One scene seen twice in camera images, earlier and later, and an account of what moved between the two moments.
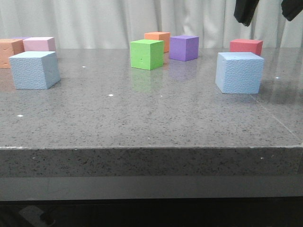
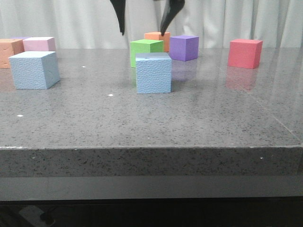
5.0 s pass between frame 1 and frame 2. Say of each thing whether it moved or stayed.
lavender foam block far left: stayed
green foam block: stayed
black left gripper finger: moved
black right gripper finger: moved
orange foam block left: stayed
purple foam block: stayed
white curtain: stayed
